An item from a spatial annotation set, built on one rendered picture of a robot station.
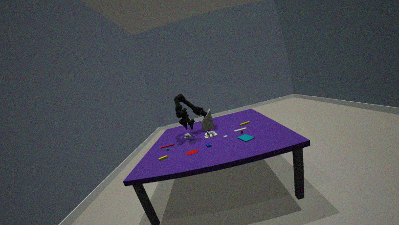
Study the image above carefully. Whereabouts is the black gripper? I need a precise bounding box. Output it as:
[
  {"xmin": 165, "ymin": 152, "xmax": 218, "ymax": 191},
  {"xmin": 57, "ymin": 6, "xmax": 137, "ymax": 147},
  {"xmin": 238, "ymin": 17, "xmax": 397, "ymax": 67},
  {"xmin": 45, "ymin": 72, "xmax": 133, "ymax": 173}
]
[{"xmin": 181, "ymin": 115, "xmax": 195, "ymax": 130}]

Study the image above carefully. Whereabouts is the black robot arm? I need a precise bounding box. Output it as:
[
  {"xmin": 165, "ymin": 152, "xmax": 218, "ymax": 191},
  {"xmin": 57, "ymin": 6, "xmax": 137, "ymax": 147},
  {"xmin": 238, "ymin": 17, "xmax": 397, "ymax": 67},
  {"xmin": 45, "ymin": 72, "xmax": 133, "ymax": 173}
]
[{"xmin": 174, "ymin": 94, "xmax": 207, "ymax": 124}]

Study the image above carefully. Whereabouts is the teal flat rectangular plate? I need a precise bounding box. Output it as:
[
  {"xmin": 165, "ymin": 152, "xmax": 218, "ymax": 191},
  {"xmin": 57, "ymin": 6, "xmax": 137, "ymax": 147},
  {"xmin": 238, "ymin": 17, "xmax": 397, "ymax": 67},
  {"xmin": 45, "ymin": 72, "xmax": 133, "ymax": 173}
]
[{"xmin": 237, "ymin": 134, "xmax": 255, "ymax": 142}]

